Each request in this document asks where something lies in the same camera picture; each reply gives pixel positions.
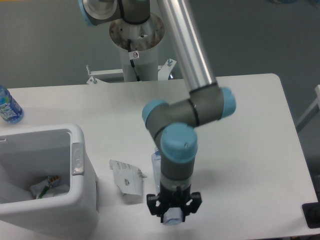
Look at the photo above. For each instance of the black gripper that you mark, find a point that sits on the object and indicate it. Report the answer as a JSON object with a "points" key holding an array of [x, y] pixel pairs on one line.
{"points": [[159, 204]]}

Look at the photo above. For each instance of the clear crushed plastic bottle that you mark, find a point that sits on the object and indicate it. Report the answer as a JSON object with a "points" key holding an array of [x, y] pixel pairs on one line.
{"points": [[174, 215]]}

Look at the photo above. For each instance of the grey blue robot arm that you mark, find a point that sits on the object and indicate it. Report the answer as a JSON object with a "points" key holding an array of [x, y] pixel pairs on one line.
{"points": [[172, 126]]}

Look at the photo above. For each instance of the white paper carton trash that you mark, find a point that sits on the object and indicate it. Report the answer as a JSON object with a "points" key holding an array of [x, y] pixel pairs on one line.
{"points": [[129, 180]]}

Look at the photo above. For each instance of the white plastic trash can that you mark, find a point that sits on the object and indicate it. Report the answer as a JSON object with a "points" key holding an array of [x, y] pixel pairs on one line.
{"points": [[28, 156]]}

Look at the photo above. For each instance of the crumpled wrappers in bin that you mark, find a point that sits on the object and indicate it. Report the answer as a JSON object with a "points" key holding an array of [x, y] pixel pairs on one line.
{"points": [[50, 187]]}

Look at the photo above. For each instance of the black device at table edge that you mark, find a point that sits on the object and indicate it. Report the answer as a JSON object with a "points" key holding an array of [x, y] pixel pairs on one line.
{"points": [[311, 213]]}

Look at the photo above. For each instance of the blue labelled water bottle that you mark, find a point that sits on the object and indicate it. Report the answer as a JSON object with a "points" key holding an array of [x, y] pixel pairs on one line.
{"points": [[10, 111]]}

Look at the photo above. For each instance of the white metal base frame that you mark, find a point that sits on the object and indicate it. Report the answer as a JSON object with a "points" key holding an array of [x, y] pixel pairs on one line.
{"points": [[169, 71]]}

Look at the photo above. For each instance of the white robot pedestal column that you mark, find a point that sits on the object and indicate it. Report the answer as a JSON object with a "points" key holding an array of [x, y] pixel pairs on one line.
{"points": [[138, 47]]}

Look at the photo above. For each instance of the white frame at right edge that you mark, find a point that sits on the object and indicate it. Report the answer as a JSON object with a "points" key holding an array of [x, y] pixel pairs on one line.
{"points": [[310, 112]]}

